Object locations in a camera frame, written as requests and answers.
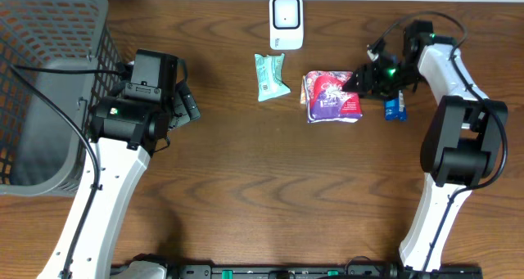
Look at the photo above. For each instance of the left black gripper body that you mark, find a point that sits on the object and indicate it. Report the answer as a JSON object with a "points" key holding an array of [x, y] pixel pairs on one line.
{"points": [[188, 104]]}

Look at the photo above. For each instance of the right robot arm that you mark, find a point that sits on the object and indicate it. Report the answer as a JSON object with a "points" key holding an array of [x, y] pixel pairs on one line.
{"points": [[465, 148]]}

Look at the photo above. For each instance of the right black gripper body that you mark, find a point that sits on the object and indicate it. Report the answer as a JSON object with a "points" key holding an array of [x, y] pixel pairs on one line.
{"points": [[369, 79]]}

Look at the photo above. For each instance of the white barcode scanner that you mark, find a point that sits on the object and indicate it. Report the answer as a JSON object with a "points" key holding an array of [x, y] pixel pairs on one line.
{"points": [[286, 24]]}

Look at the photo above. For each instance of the orange white snack bar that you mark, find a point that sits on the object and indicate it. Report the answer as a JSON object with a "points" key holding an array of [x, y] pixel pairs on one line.
{"points": [[303, 91]]}

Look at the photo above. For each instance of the blue cookie package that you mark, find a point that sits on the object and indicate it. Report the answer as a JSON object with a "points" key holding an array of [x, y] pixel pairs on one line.
{"points": [[395, 108]]}

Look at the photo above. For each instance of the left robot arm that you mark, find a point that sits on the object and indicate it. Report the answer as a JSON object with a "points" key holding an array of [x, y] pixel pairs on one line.
{"points": [[125, 127]]}

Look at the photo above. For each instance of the grey plastic mesh basket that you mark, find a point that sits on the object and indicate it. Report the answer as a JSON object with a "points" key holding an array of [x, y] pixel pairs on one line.
{"points": [[65, 50]]}

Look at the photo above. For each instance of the red purple pad package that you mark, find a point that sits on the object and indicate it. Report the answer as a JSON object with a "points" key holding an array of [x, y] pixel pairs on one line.
{"points": [[326, 102]]}

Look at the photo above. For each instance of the teal wet wipes pack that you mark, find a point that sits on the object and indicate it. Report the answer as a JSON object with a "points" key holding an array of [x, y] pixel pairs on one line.
{"points": [[269, 77]]}

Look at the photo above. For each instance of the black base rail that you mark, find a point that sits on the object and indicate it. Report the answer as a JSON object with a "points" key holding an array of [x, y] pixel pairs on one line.
{"points": [[153, 266]]}

